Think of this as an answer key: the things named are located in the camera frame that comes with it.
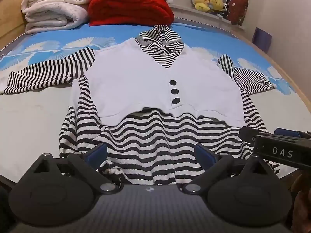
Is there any yellow plush toy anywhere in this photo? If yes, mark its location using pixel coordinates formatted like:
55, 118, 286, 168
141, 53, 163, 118
193, 0, 212, 12
208, 0, 225, 12

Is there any white ledge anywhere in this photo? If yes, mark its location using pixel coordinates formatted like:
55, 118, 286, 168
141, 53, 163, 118
167, 1, 245, 31

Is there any dark red bag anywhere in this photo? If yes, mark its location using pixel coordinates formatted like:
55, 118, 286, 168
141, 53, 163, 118
227, 0, 250, 26

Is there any blue patterned bed sheet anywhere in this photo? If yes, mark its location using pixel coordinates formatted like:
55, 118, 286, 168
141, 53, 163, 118
0, 17, 311, 183

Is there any red knitted blanket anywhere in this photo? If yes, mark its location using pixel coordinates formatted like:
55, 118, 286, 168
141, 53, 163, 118
88, 0, 175, 28

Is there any striped black and white sweater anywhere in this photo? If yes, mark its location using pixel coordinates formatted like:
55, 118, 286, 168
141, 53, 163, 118
4, 24, 280, 186

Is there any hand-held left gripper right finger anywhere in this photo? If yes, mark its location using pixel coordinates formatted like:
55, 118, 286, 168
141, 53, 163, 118
178, 143, 270, 195

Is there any purple box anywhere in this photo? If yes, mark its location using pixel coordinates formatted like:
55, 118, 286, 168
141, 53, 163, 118
251, 27, 273, 54

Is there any white folded fleece blanket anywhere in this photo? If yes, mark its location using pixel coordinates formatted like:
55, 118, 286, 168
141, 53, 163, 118
21, 0, 95, 35

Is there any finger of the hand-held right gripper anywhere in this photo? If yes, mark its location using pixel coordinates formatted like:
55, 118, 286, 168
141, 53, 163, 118
274, 127, 311, 140
239, 126, 271, 142

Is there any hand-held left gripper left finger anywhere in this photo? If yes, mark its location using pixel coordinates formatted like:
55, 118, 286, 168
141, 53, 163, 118
34, 143, 122, 195

